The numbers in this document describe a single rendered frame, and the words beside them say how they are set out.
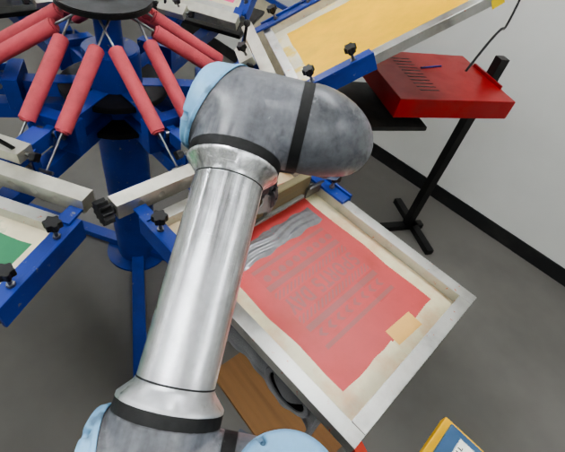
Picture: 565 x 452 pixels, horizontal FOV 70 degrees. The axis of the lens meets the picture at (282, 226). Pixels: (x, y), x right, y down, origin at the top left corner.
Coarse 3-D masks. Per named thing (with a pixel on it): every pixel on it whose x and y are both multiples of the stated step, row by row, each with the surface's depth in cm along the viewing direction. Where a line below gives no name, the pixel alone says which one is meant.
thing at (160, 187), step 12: (180, 168) 123; (192, 168) 124; (156, 180) 117; (168, 180) 118; (180, 180) 120; (120, 192) 112; (132, 192) 112; (144, 192) 113; (156, 192) 115; (168, 192) 119; (120, 204) 108; (132, 204) 111; (120, 216) 111
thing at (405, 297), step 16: (288, 208) 131; (304, 208) 133; (272, 224) 125; (320, 224) 129; (336, 224) 130; (288, 240) 122; (352, 240) 126; (368, 256) 123; (384, 272) 120; (400, 288) 116; (416, 288) 118; (384, 304) 112; (400, 304) 112; (416, 304) 113; (384, 320) 108
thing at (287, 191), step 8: (296, 176) 127; (304, 176) 127; (288, 184) 123; (296, 184) 124; (304, 184) 128; (280, 192) 120; (288, 192) 124; (296, 192) 128; (304, 192) 132; (280, 200) 123; (288, 200) 127; (256, 216) 119
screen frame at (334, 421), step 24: (360, 216) 129; (384, 240) 125; (408, 264) 122; (432, 264) 120; (456, 288) 116; (240, 312) 98; (456, 312) 110; (264, 336) 95; (432, 336) 103; (264, 360) 94; (288, 360) 92; (408, 360) 97; (288, 384) 90; (312, 384) 89; (384, 384) 92; (312, 408) 87; (336, 408) 86; (384, 408) 88; (336, 432) 84; (360, 432) 84
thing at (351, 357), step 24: (264, 288) 108; (264, 312) 103; (288, 312) 104; (312, 336) 101; (360, 336) 103; (384, 336) 104; (312, 360) 97; (336, 360) 98; (360, 360) 99; (336, 384) 94
